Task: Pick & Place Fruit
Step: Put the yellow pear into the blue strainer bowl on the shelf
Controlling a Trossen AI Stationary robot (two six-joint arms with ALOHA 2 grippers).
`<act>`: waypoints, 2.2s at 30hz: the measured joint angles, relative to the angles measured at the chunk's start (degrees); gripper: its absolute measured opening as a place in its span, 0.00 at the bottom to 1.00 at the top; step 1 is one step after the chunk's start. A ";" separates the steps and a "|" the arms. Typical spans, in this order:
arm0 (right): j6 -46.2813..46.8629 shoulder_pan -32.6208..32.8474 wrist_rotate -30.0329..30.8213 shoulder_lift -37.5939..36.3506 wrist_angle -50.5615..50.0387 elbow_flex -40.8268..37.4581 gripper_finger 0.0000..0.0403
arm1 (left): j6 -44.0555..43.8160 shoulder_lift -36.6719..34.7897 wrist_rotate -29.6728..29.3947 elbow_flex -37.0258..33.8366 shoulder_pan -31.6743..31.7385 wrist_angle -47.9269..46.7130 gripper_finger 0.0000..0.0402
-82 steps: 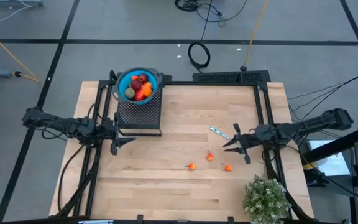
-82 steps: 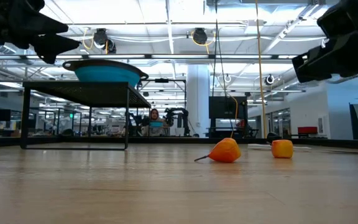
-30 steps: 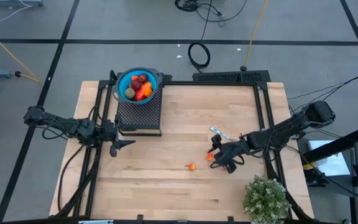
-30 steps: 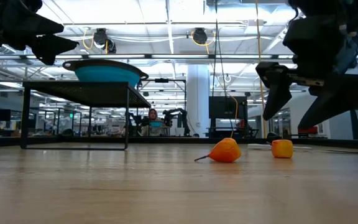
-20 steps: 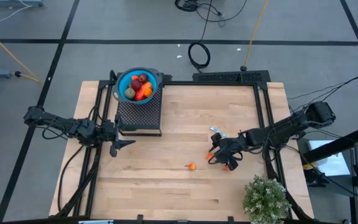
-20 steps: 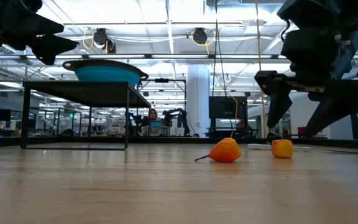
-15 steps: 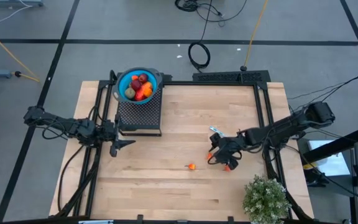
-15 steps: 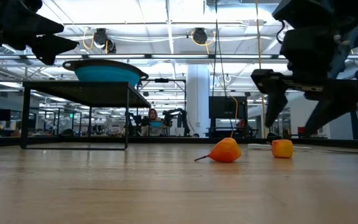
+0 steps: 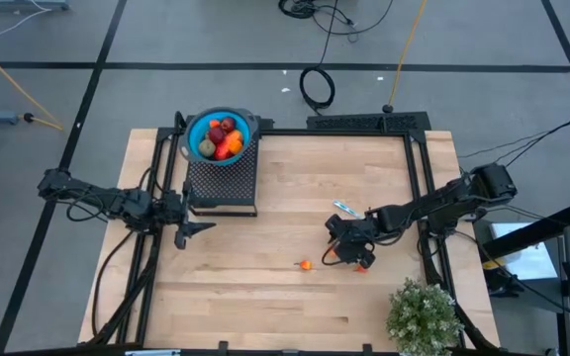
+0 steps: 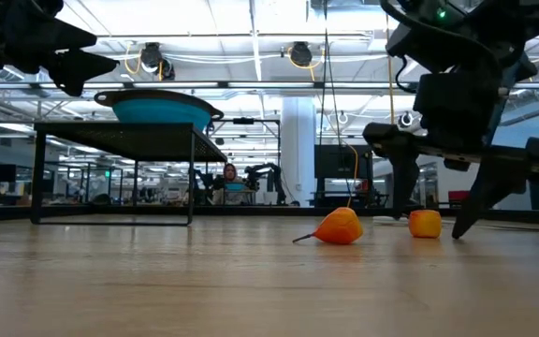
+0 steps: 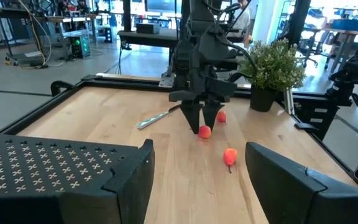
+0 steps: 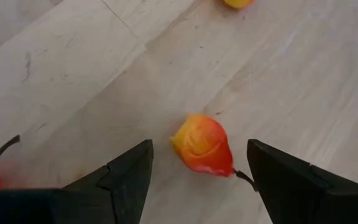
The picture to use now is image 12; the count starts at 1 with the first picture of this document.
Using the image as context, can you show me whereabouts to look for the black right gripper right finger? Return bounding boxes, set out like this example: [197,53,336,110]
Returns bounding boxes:
[246,138,358,224]

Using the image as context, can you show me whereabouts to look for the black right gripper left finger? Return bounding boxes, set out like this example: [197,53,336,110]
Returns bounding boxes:
[0,139,154,224]

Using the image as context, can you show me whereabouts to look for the yellow-orange cube fruit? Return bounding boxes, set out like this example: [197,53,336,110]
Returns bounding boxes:
[169,113,259,192]

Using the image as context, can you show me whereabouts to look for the teardrop orange fruit with stem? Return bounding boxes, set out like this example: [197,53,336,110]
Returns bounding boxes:
[222,0,257,10]

